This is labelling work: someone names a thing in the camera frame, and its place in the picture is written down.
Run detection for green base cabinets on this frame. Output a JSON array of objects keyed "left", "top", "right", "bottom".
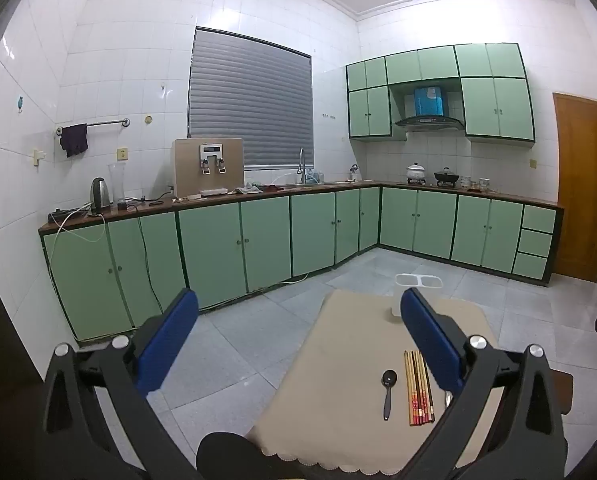
[{"left": 38, "top": 180, "right": 564, "bottom": 343}]

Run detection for black plastic spoon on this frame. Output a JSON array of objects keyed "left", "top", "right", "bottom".
[{"left": 381, "top": 370, "right": 398, "bottom": 422}]

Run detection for green wall cabinets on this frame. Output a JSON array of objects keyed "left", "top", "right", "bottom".
[{"left": 345, "top": 42, "right": 536, "bottom": 147}]

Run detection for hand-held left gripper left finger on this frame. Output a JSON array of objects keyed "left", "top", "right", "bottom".
[{"left": 36, "top": 287, "right": 202, "bottom": 480}]

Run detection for brown wooden stool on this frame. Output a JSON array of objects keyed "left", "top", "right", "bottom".
[{"left": 551, "top": 370, "right": 575, "bottom": 413}]

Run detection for range hood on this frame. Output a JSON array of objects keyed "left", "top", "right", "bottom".
[{"left": 394, "top": 85, "right": 465, "bottom": 132}]

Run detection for brown water dispenser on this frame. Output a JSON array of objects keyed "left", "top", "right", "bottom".
[{"left": 172, "top": 137, "right": 246, "bottom": 198}]

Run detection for black stool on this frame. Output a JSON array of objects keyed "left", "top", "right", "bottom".
[{"left": 196, "top": 432, "right": 304, "bottom": 480}]

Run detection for black cable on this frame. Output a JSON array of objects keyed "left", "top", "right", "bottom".
[{"left": 136, "top": 216, "right": 165, "bottom": 307}]

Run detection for bundle of chopsticks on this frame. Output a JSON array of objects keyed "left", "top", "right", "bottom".
[{"left": 403, "top": 350, "right": 435, "bottom": 427}]

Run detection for clear glass pitcher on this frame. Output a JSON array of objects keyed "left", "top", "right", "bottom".
[{"left": 108, "top": 161, "right": 126, "bottom": 206}]

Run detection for wooden door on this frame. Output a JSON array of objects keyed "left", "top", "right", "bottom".
[{"left": 552, "top": 91, "right": 597, "bottom": 283}]

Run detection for grey window blind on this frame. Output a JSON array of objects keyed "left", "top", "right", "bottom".
[{"left": 187, "top": 26, "right": 313, "bottom": 171}]

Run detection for dark towel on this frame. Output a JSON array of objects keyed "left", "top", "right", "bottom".
[{"left": 60, "top": 123, "right": 89, "bottom": 158}]

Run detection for metal towel rail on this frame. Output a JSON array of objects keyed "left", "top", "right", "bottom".
[{"left": 56, "top": 118, "right": 130, "bottom": 136}]

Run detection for white utensil holder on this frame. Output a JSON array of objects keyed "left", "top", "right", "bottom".
[{"left": 389, "top": 273, "right": 444, "bottom": 319}]

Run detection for white cable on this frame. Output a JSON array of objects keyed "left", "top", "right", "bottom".
[{"left": 47, "top": 202, "right": 106, "bottom": 281}]

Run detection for steel electric kettle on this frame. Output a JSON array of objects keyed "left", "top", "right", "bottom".
[{"left": 89, "top": 177, "right": 114, "bottom": 217}]

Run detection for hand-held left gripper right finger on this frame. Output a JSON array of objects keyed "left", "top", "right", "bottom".
[{"left": 399, "top": 287, "right": 566, "bottom": 480}]

